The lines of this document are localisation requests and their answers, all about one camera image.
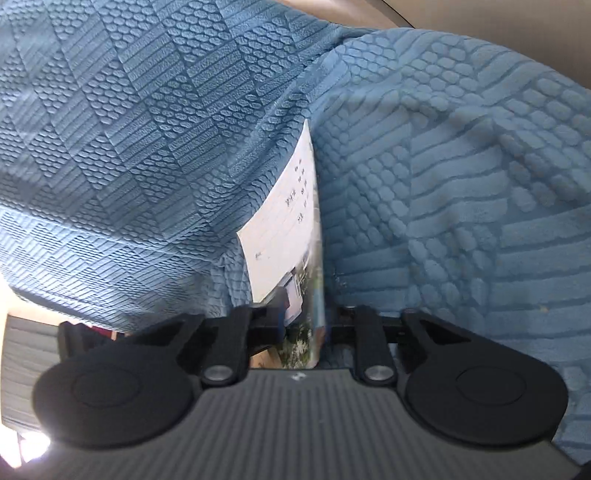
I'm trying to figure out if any blue textured sofa cover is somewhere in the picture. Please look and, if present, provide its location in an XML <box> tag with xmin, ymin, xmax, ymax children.
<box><xmin>1</xmin><ymin>1</ymin><xmax>590</xmax><ymax>462</ymax></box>

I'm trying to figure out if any photo cover notebook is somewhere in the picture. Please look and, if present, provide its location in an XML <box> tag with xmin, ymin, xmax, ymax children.
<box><xmin>238</xmin><ymin>122</ymin><xmax>327</xmax><ymax>369</ymax></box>

